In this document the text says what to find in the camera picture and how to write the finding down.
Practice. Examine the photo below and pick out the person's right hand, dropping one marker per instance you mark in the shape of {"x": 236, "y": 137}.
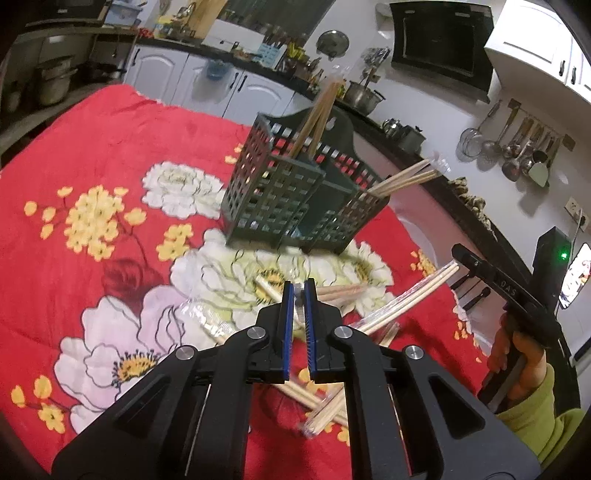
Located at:
{"x": 533, "y": 364}

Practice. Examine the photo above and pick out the black frying pan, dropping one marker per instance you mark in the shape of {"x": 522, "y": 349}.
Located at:
{"x": 104, "y": 73}

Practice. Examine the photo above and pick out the lit phone screen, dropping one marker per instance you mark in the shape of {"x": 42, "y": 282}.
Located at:
{"x": 575, "y": 277}

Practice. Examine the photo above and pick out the metal shelf rack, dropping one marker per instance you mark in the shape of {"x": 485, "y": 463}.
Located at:
{"x": 55, "y": 120}

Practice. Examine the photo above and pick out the hanging steel spatulas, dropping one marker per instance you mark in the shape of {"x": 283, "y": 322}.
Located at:
{"x": 376, "y": 64}

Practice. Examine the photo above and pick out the pile of ginger roots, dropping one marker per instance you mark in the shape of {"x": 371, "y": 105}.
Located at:
{"x": 471, "y": 201}

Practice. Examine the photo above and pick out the white countertop box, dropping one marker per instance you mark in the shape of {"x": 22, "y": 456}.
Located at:
{"x": 240, "y": 39}

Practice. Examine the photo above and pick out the black kitchen countertop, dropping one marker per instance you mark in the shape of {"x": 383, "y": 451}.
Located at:
{"x": 429, "y": 175}

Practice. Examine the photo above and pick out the wooden cutting board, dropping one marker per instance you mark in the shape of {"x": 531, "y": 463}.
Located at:
{"x": 210, "y": 14}

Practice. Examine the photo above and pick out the blue hanging basket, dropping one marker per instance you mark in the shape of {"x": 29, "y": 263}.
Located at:
{"x": 216, "y": 69}

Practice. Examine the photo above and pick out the chopstick pair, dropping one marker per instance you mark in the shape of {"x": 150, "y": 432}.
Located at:
{"x": 318, "y": 115}
{"x": 406, "y": 177}
{"x": 415, "y": 295}

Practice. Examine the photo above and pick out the row of hanging kitchen utensils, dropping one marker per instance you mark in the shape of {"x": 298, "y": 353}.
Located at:
{"x": 521, "y": 147}

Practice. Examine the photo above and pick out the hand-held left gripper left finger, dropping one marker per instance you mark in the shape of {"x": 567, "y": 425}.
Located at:
{"x": 288, "y": 332}

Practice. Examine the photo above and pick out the dark green utensil holder basket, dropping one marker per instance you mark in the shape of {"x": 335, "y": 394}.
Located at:
{"x": 277, "y": 194}

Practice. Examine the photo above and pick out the red floral blanket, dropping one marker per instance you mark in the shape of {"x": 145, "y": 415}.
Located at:
{"x": 115, "y": 138}

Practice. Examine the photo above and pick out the white wall socket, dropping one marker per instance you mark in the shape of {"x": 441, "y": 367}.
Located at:
{"x": 574, "y": 207}

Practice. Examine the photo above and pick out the small steel kettle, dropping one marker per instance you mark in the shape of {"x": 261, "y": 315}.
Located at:
{"x": 391, "y": 127}

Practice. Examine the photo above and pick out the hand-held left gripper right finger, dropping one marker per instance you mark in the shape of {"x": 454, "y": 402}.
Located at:
{"x": 311, "y": 332}

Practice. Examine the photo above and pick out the steel stock pot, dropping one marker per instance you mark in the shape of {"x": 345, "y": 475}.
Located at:
{"x": 55, "y": 81}

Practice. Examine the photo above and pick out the light blue knife block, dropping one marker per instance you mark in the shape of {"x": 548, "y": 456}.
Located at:
{"x": 271, "y": 55}

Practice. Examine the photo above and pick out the blue plastic tub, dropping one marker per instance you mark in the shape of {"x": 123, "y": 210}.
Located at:
{"x": 125, "y": 11}

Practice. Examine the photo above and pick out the white wall cabinet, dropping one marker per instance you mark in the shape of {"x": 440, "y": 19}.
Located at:
{"x": 531, "y": 37}

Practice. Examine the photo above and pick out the hanging steel pan lid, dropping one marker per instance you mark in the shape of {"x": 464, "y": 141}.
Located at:
{"x": 332, "y": 45}

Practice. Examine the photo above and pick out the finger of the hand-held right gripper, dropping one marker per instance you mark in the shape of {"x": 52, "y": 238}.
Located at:
{"x": 503, "y": 284}

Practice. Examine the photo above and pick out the cluster of condiment bottles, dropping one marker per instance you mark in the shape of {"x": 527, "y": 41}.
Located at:
{"x": 314, "y": 71}

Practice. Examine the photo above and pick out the dark kitchen window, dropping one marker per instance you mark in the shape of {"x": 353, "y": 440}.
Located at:
{"x": 286, "y": 18}

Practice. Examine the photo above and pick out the large steel cooking pot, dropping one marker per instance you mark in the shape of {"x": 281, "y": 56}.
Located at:
{"x": 362, "y": 99}

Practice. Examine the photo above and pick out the black range hood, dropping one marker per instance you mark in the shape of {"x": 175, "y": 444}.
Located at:
{"x": 438, "y": 41}

